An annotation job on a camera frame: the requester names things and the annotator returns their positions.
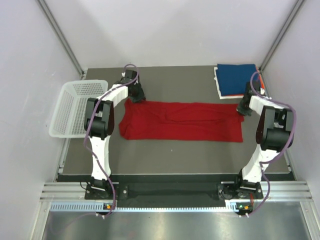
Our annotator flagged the red t-shirt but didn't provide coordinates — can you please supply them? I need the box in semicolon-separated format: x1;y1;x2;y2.
118;99;244;143

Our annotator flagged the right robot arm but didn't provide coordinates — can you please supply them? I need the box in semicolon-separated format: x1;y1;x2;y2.
233;81;294;198

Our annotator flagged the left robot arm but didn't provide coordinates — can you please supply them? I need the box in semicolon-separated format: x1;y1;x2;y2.
83;69;146;200

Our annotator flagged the folded white t-shirt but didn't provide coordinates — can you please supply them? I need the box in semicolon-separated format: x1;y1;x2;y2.
214;66;244;100

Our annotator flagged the folded orange t-shirt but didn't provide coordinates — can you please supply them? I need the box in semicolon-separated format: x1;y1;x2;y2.
220;73;266;96

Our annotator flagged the folded blue t-shirt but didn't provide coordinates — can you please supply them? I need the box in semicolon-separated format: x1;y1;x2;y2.
216;64;258;97

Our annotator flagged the white plastic basket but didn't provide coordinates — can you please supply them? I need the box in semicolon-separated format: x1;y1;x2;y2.
48;79;108;139

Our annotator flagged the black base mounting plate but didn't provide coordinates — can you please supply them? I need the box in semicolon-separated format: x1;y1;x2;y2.
83;174;263;205

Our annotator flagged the left aluminium frame post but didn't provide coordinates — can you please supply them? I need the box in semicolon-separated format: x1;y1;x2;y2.
35;0;86;80

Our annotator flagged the aluminium frame post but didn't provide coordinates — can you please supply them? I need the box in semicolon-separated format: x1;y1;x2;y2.
35;0;86;80
259;0;306;73

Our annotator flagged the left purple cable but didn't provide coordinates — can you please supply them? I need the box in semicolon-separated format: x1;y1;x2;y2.
83;63;140;218

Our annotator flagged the slotted grey cable duct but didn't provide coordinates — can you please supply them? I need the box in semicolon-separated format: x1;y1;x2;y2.
51;199;253;213

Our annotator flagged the right aluminium frame post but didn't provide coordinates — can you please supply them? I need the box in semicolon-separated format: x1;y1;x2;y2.
259;0;306;73

